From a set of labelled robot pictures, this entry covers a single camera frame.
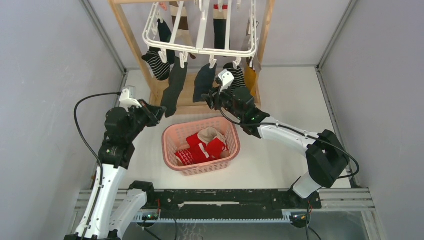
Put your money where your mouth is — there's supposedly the wooden hanger stand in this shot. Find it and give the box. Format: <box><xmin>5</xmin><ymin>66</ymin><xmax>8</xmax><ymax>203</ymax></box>
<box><xmin>108</xmin><ymin>0</ymin><xmax>275</xmax><ymax>105</ymax></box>

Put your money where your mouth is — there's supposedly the brown beige block sock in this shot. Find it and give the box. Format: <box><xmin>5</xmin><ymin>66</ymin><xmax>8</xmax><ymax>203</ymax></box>
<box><xmin>169</xmin><ymin>1</ymin><xmax>194</xmax><ymax>47</ymax></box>

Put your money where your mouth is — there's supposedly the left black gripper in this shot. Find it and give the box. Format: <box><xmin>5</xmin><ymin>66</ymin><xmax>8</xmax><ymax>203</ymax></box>
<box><xmin>124</xmin><ymin>99</ymin><xmax>167</xmax><ymax>142</ymax></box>

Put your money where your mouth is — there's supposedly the pink plastic basket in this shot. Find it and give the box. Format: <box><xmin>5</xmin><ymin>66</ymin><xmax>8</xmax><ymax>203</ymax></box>
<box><xmin>162</xmin><ymin>116</ymin><xmax>240</xmax><ymax>176</ymax></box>

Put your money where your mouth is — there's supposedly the black white striped sock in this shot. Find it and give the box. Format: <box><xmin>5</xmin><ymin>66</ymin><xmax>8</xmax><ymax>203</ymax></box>
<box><xmin>141</xmin><ymin>47</ymin><xmax>171</xmax><ymax>81</ymax></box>

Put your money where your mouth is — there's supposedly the dark blue sock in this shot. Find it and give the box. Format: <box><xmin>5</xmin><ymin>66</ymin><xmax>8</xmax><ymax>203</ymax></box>
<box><xmin>192</xmin><ymin>63</ymin><xmax>217</xmax><ymax>103</ymax></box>

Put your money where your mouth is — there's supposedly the yellow brown striped sock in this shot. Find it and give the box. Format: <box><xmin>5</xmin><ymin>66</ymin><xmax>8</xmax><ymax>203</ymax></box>
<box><xmin>243</xmin><ymin>57</ymin><xmax>262</xmax><ymax>97</ymax></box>

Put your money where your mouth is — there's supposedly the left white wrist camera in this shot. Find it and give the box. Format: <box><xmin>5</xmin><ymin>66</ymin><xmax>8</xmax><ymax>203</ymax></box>
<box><xmin>119</xmin><ymin>85</ymin><xmax>142</xmax><ymax>109</ymax></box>

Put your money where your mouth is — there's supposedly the argyle red yellow sock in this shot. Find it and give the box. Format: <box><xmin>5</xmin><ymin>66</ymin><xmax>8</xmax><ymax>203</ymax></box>
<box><xmin>241</xmin><ymin>19</ymin><xmax>259</xmax><ymax>58</ymax></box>

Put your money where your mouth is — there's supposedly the plain red sock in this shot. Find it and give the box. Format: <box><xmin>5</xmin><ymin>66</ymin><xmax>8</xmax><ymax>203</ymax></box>
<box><xmin>186</xmin><ymin>132</ymin><xmax>214</xmax><ymax>165</ymax></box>

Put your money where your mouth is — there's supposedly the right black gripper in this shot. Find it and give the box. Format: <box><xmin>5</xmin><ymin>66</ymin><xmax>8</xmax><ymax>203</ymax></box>
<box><xmin>201</xmin><ymin>83</ymin><xmax>244</xmax><ymax>122</ymax></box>

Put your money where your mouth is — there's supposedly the black striped narrow sock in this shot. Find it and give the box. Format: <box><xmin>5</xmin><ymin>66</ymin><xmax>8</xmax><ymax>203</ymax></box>
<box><xmin>223</xmin><ymin>62</ymin><xmax>247</xmax><ymax>93</ymax></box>

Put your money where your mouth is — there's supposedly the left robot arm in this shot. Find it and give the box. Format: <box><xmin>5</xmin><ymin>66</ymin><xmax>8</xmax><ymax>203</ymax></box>
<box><xmin>64</xmin><ymin>89</ymin><xmax>166</xmax><ymax>240</ymax></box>

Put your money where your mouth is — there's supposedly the red white striped sock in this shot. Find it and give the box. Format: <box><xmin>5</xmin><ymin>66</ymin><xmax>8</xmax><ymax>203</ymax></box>
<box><xmin>204</xmin><ymin>138</ymin><xmax>230</xmax><ymax>161</ymax></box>

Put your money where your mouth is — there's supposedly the black mounting rail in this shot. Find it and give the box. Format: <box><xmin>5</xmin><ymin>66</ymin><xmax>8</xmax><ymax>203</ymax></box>
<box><xmin>144</xmin><ymin>189</ymin><xmax>322</xmax><ymax>220</ymax></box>

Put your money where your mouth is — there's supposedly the red snowflake sock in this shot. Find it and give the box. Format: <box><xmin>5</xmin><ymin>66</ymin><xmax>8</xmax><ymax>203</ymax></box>
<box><xmin>175</xmin><ymin>149</ymin><xmax>195</xmax><ymax>166</ymax></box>

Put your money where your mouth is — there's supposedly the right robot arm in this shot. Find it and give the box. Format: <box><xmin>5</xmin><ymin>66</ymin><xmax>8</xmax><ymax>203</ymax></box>
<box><xmin>202</xmin><ymin>87</ymin><xmax>359</xmax><ymax>208</ymax></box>

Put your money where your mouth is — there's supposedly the white plastic sock hanger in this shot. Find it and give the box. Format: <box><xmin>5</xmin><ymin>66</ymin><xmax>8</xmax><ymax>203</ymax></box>
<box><xmin>142</xmin><ymin>0</ymin><xmax>257</xmax><ymax>68</ymax></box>

